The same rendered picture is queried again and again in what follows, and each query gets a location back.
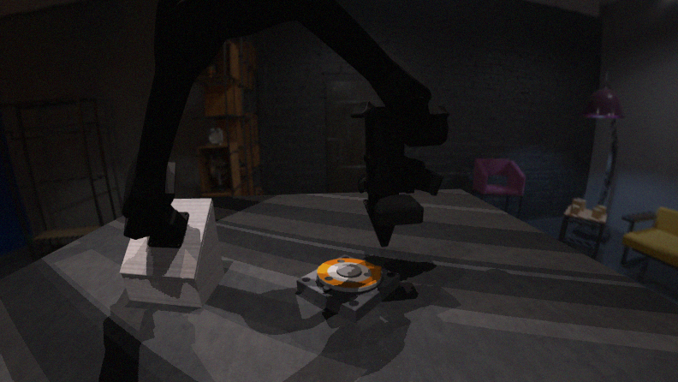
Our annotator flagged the round brown plate with holes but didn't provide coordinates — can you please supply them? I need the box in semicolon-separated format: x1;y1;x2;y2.
317;258;382;292

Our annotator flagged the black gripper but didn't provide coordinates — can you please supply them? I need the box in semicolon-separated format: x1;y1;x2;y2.
358;149;424;248

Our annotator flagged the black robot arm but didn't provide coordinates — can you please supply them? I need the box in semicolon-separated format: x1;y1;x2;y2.
122;0;449;248

